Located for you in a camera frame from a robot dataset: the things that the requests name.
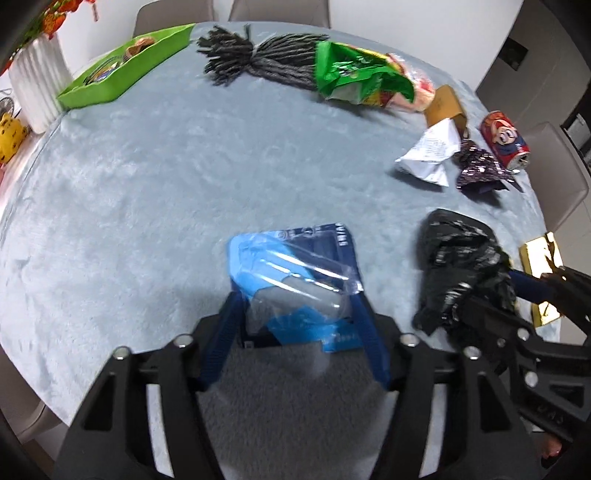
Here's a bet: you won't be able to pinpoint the grey yarn mop head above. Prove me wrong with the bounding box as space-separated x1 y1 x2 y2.
196 24 331 90

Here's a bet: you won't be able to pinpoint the green yellow snack bag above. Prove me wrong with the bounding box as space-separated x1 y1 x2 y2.
315 41 416 109

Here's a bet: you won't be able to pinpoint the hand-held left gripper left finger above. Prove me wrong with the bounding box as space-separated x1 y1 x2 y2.
54 292 244 480

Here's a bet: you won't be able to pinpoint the orange flowers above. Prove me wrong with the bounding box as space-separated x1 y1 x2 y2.
9 0 100 61

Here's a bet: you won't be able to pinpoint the white printed paper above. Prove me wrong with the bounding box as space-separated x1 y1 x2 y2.
394 118 462 186

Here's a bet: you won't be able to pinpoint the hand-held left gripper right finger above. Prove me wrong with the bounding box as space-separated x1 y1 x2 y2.
351 293 541 480

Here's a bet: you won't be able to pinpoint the pink plastic wrapper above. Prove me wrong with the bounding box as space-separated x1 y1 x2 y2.
388 53 437 114

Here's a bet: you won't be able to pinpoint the round colourful tin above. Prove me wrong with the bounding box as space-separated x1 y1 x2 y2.
84 58 125 85

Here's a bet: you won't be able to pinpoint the grey blue tablecloth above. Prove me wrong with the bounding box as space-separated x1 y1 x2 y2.
0 21 561 480

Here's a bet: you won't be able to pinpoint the brown cardboard piece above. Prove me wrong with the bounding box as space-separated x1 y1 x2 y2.
425 85 468 134

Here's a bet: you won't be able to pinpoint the white ribbed vase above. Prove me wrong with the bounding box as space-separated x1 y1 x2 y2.
9 36 72 134

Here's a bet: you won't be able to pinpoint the green tray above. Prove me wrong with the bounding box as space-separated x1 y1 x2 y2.
56 24 197 109

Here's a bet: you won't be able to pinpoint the gold box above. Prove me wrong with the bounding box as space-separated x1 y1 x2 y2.
518 232 565 328

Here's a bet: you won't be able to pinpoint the blue blister package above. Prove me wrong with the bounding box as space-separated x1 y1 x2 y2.
227 223 365 354

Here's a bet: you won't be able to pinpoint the orange packaged snack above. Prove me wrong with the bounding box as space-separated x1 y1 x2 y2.
122 37 158 61

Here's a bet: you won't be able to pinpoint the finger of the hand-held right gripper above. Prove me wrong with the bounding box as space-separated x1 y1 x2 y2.
450 295 591 416
508 265 591 344

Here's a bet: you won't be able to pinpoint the black plastic bag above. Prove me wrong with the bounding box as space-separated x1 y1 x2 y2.
412 209 518 335

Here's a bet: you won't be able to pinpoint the red soda can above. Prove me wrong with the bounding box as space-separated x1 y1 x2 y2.
480 111 532 172

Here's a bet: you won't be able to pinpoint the yellow toy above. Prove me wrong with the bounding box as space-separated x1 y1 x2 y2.
0 113 29 167

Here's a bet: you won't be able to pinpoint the dark patterned wrapper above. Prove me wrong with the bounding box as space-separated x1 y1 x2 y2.
453 138 525 193

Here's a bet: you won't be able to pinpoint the dark wall panel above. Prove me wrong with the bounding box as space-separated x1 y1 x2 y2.
500 38 528 71

